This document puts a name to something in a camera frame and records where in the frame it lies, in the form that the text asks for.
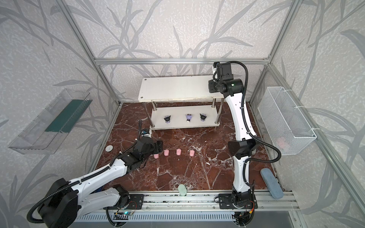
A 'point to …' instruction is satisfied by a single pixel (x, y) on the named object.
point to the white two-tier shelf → (177, 102)
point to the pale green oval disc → (182, 190)
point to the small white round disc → (109, 148)
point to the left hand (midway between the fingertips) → (158, 142)
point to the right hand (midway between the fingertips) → (212, 83)
